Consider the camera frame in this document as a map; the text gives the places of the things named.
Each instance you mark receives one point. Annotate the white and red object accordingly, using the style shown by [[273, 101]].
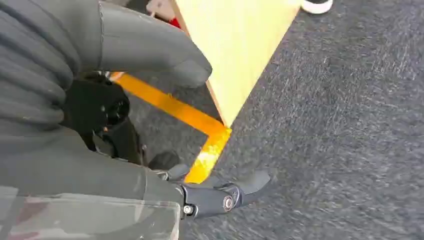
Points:
[[162, 8]]

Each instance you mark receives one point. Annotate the yellow floor tape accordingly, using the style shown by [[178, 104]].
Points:
[[180, 111]]

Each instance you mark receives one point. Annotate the pale wooden desk panel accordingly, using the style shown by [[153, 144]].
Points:
[[238, 49]]

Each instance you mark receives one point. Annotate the ribbed grey right arm sleeve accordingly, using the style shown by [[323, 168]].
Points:
[[31, 63]]

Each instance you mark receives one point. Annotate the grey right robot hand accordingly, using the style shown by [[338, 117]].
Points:
[[82, 172]]

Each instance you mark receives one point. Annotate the white shoe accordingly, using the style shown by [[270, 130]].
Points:
[[316, 7]]

